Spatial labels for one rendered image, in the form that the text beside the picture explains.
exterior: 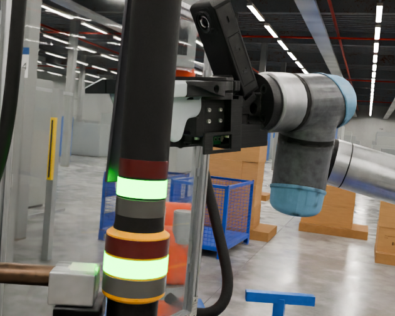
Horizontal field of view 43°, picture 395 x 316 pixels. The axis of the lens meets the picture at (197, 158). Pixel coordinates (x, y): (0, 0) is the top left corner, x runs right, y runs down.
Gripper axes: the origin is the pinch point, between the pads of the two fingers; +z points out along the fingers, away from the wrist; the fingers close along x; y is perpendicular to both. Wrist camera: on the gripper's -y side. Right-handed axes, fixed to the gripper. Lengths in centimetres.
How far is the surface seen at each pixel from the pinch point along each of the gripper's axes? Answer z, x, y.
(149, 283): 7.4, -17.9, 12.5
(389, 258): -612, 324, 246
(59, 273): 11.9, -14.2, 11.9
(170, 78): 5.1, -16.8, -0.8
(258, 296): -222, 197, 154
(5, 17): -11, 65, -12
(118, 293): 9.1, -17.0, 13.0
